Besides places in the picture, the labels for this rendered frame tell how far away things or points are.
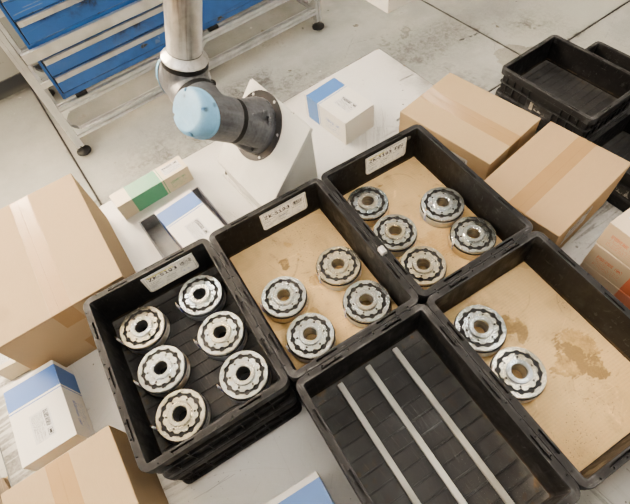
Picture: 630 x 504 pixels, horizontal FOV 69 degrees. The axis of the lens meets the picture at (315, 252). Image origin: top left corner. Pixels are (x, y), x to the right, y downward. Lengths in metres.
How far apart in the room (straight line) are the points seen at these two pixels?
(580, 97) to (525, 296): 1.17
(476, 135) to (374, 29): 2.05
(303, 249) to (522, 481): 0.65
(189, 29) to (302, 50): 2.02
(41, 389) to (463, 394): 0.92
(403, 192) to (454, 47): 2.01
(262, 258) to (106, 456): 0.52
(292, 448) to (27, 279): 0.72
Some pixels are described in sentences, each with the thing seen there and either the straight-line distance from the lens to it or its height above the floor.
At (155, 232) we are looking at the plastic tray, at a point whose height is 0.70.
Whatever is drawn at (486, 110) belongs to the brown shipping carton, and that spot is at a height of 0.86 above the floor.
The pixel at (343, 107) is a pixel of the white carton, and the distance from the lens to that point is 1.50.
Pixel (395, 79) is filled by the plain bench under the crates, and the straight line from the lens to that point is 1.74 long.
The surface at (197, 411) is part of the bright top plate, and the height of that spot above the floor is 0.86.
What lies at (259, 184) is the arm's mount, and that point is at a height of 0.80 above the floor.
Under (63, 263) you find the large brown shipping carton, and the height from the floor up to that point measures 0.90.
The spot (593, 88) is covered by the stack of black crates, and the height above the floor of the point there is 0.49.
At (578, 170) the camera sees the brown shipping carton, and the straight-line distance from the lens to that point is 1.31.
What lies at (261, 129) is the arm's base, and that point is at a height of 0.94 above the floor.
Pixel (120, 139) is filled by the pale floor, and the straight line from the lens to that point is 2.94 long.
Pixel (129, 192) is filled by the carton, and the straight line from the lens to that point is 1.49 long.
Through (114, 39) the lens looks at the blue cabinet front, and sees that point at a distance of 2.75.
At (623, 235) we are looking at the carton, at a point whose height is 0.92.
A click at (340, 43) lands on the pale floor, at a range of 3.19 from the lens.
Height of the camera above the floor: 1.77
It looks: 57 degrees down
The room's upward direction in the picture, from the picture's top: 11 degrees counter-clockwise
